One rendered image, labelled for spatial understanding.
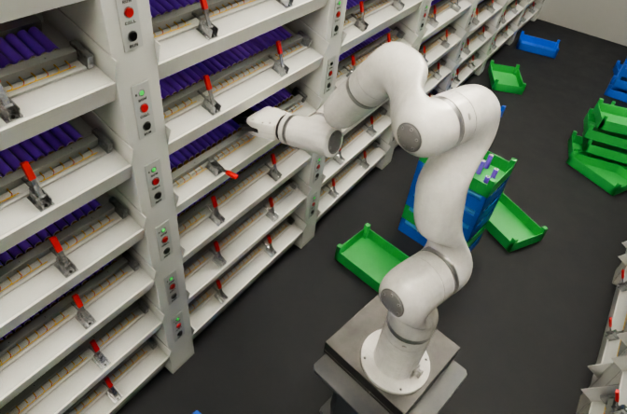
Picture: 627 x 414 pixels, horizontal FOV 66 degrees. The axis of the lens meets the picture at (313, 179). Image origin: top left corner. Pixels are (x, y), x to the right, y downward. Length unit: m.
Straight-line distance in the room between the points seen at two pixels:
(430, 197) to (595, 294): 1.49
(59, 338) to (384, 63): 0.93
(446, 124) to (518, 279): 1.46
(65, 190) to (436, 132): 0.69
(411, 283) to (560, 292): 1.30
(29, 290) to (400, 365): 0.87
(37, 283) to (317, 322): 1.03
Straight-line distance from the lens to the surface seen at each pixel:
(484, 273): 2.17
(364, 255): 2.06
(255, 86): 1.30
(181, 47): 1.06
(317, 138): 1.20
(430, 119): 0.82
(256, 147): 1.40
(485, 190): 1.86
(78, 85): 0.94
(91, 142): 1.06
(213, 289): 1.75
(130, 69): 0.96
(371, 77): 0.96
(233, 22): 1.16
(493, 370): 1.91
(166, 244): 1.28
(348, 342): 1.42
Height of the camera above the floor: 1.54
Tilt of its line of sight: 40 degrees down
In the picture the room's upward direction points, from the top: 7 degrees clockwise
